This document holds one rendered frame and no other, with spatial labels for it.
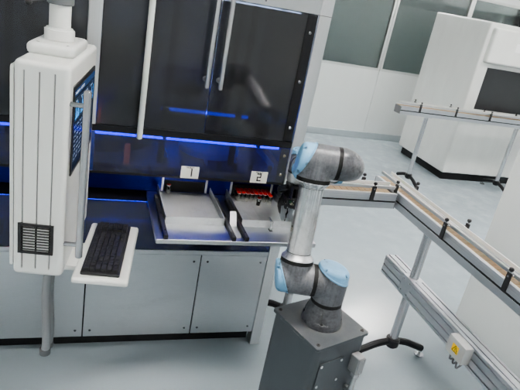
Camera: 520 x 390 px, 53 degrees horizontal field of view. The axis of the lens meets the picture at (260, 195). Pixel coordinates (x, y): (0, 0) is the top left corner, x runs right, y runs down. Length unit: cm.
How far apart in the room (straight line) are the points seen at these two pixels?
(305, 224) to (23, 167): 94
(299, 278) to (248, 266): 97
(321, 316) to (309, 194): 45
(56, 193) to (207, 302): 125
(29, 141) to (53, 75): 23
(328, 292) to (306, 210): 30
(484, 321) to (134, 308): 204
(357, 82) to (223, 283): 547
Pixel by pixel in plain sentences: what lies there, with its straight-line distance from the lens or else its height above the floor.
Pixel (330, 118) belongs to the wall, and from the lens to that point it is 781.
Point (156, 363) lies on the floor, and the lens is 287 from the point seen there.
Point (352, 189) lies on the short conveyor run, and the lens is 294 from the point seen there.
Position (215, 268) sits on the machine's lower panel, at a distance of 272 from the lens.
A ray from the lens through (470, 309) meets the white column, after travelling 355.
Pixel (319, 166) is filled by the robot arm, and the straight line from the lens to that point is 173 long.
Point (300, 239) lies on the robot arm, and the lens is 180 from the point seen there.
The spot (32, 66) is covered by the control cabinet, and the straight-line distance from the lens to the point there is 175.
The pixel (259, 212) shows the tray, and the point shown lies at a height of 88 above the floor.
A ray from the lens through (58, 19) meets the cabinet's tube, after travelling 193.
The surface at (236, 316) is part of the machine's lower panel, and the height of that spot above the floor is 19.
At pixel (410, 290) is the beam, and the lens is 301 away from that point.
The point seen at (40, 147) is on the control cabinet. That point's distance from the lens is 181.
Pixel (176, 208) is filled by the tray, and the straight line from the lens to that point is 240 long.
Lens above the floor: 189
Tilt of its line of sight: 22 degrees down
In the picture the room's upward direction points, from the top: 11 degrees clockwise
